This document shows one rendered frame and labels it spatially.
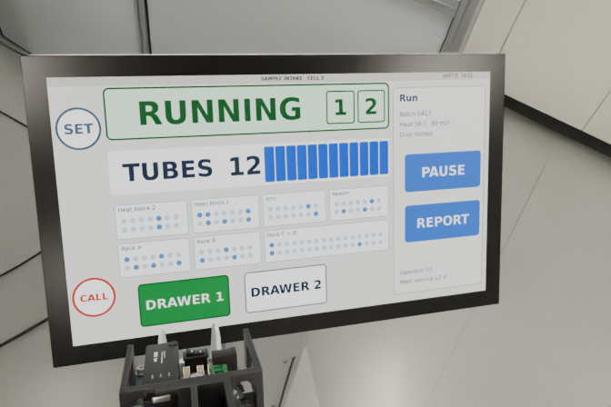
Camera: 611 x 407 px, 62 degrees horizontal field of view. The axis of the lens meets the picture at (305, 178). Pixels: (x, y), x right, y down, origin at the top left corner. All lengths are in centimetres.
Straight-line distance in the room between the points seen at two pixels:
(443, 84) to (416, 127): 6
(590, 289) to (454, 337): 62
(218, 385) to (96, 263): 31
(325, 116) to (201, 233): 18
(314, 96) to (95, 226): 26
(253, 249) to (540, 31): 215
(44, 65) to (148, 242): 20
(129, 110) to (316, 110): 19
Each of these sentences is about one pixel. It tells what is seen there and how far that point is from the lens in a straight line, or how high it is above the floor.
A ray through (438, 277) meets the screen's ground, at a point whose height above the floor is 100.
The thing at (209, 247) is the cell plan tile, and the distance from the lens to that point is 55.
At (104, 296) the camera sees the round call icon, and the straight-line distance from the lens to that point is 56.
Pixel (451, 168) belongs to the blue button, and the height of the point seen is 110.
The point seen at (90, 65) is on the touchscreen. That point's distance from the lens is 53.
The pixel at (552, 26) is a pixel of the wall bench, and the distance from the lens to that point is 254.
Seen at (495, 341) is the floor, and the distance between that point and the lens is 188.
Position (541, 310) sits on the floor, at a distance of 203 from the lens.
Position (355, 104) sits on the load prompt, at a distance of 56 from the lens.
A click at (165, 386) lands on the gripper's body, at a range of 28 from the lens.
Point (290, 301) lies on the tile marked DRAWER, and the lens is 58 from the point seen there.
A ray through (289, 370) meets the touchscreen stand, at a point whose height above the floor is 55.
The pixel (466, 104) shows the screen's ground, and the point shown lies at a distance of 62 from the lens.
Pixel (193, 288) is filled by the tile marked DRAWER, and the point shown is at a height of 101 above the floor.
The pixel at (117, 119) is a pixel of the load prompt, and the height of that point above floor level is 115.
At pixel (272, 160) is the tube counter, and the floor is 111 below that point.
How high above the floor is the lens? 150
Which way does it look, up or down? 46 degrees down
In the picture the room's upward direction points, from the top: 12 degrees clockwise
